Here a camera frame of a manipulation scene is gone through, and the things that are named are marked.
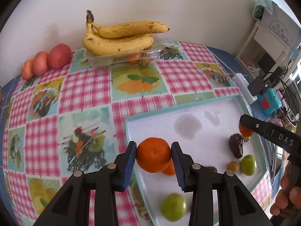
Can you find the yellow banana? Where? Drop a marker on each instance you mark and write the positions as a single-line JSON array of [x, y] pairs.
[[127, 29], [102, 46]]

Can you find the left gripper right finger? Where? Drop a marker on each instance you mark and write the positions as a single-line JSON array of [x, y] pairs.
[[236, 205]]

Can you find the large red apple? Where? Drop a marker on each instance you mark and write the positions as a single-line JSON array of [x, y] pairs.
[[59, 56]]

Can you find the small red apple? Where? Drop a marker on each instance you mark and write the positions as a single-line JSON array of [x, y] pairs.
[[26, 70]]

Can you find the white teal-rimmed tray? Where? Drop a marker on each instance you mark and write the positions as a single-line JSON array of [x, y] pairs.
[[202, 130]]

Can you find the black power adapter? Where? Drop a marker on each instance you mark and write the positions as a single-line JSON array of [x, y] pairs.
[[257, 86]]

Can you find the orange tangerine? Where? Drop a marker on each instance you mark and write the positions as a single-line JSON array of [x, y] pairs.
[[153, 155], [169, 171], [245, 131]]

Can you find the pink checkered fruit tablecloth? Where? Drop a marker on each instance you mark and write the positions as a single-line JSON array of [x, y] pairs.
[[74, 117]]

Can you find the dark avocado on tray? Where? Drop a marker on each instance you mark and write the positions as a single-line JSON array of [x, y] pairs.
[[236, 145]]

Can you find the orange tangerine on tray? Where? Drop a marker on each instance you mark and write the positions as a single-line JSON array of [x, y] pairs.
[[245, 131]]

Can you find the orange fruit in box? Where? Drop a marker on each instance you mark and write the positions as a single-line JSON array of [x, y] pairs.
[[134, 59]]

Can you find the clear plastic fruit box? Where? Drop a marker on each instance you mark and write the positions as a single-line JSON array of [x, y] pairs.
[[149, 55]]

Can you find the upper yellow banana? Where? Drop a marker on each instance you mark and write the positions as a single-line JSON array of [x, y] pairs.
[[127, 29]]

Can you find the brown kiwi fruit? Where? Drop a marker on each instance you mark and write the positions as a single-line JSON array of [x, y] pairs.
[[233, 166]]

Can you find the lower yellow banana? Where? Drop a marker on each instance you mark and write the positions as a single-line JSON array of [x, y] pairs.
[[102, 46]]

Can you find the green apple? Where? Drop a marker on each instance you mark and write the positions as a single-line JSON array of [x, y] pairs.
[[248, 165], [174, 207]]

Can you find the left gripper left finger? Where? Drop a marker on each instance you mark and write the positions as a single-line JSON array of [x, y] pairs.
[[70, 205]]

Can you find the teal box red label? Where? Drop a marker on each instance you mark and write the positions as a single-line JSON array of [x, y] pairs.
[[269, 101]]

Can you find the dark avocado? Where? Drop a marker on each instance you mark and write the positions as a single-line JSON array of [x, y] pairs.
[[236, 145], [212, 169]]

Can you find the white power strip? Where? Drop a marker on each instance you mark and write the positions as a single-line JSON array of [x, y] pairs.
[[242, 84]]

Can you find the middle red apple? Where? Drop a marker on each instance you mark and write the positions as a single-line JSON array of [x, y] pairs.
[[39, 65]]

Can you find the small tan fruit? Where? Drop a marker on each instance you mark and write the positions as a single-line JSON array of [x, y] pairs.
[[246, 139]]

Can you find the white shelf unit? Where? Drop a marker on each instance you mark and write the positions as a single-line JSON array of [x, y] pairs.
[[274, 42]]

